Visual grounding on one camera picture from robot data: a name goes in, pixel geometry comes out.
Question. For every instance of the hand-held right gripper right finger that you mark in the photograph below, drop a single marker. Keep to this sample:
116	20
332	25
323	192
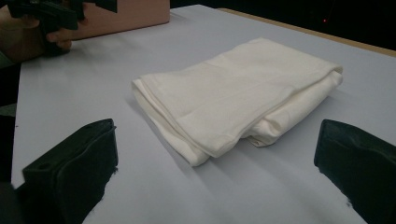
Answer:
358	165

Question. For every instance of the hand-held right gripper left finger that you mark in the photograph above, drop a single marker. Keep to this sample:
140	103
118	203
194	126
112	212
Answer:
71	168

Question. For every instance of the white cloth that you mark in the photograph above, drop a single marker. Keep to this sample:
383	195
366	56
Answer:
236	96

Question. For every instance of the brown cardboard box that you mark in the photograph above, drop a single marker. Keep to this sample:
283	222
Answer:
124	15

